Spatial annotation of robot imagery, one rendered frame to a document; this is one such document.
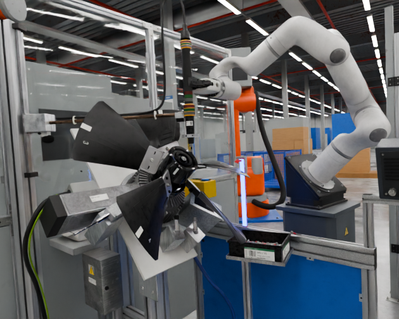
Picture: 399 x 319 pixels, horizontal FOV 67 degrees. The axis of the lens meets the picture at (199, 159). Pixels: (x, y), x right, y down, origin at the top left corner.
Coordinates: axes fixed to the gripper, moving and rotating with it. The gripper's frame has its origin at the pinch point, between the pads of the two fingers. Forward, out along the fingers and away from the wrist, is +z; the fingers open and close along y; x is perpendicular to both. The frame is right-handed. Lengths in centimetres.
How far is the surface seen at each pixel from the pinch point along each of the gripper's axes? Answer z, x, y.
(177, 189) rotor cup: 9.7, -39.7, -1.1
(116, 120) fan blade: 27.0, -14.2, 8.4
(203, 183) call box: -31, -44, 22
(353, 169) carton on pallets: -901, -124, 182
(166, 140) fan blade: 5.5, -21.6, 8.0
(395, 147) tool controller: -29, -28, -63
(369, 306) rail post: -35, -87, -53
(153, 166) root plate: 16.7, -30.8, 2.9
